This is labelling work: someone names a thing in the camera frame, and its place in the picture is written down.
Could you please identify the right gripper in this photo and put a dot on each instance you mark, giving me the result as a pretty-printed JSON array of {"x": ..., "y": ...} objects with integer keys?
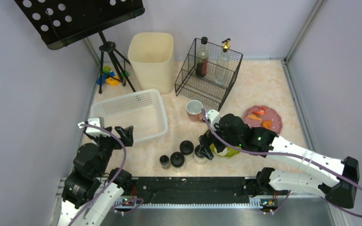
[{"x": 208, "y": 143}]

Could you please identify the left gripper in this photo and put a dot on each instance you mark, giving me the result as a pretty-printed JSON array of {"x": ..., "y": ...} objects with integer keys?
[{"x": 118, "y": 136}]

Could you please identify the spice jar labelled black lid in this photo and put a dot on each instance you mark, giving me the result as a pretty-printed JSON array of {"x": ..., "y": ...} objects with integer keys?
[{"x": 199, "y": 158}]

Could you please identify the spice jar round black lid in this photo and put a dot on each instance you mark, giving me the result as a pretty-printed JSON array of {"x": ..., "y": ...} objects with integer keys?
[{"x": 187, "y": 149}]

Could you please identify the clear bottle gold pump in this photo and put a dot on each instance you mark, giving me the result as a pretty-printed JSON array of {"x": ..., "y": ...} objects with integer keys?
[{"x": 222, "y": 63}]

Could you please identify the dark sauce bottle black cap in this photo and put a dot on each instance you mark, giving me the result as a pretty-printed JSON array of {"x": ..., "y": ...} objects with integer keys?
[{"x": 202, "y": 57}]

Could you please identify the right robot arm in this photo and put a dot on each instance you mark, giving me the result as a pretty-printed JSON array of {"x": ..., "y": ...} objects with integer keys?
[{"x": 333, "y": 179}]

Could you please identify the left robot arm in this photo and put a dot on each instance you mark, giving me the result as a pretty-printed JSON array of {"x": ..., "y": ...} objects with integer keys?
[{"x": 82, "y": 204}]

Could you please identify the white egg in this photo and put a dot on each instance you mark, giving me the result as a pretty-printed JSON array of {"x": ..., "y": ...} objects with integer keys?
[{"x": 222, "y": 153}]

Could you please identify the green dotted plate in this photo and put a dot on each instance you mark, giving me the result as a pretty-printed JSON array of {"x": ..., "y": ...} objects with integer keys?
[{"x": 231, "y": 151}]

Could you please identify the white plastic basket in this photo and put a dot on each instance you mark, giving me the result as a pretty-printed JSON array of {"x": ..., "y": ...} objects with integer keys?
[{"x": 144, "y": 110}]

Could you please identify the pink floral mug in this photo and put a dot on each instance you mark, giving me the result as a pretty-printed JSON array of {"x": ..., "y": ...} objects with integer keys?
[{"x": 194, "y": 110}]

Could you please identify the front spice jar black lid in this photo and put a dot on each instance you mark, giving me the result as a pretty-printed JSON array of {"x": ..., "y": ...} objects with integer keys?
[{"x": 177, "y": 161}]

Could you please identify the small spice jar black lid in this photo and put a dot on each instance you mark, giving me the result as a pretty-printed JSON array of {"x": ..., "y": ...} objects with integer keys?
[{"x": 165, "y": 162}]

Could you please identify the fried shrimp piece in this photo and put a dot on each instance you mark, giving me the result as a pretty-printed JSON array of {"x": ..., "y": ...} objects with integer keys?
[{"x": 254, "y": 117}]

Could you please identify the yellow toy block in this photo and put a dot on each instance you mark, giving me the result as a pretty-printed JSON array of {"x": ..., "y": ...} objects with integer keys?
[{"x": 112, "y": 81}]

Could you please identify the pink dotted plate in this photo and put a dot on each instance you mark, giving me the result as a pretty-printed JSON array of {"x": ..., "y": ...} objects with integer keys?
[{"x": 271, "y": 114}]

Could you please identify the orange fried drumstick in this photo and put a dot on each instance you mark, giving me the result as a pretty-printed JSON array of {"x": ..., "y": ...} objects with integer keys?
[{"x": 266, "y": 124}]

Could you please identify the red shrimp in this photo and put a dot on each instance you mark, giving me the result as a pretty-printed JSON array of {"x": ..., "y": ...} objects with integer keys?
[{"x": 260, "y": 112}]

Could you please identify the green toy block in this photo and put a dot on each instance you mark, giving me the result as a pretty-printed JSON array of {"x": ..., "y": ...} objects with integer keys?
[{"x": 106, "y": 69}]

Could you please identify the cream plastic waste bin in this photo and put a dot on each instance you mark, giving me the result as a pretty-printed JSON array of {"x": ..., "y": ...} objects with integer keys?
[{"x": 152, "y": 59}]

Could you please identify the black perforated music stand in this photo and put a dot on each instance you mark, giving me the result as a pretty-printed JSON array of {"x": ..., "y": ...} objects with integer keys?
[{"x": 64, "y": 22}]

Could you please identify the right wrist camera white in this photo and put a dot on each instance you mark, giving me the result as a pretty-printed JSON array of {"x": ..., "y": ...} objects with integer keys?
[{"x": 213, "y": 117}]

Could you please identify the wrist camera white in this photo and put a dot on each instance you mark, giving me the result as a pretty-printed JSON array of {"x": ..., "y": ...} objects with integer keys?
[
  {"x": 213, "y": 117},
  {"x": 92, "y": 127}
]

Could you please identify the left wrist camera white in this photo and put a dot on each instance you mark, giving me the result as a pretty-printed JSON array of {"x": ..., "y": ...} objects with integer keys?
[{"x": 92, "y": 127}]

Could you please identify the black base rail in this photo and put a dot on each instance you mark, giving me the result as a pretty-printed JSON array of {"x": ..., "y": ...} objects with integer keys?
[{"x": 197, "y": 192}]

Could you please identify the black wire rack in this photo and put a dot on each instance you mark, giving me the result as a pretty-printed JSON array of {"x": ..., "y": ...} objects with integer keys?
[{"x": 205, "y": 89}]

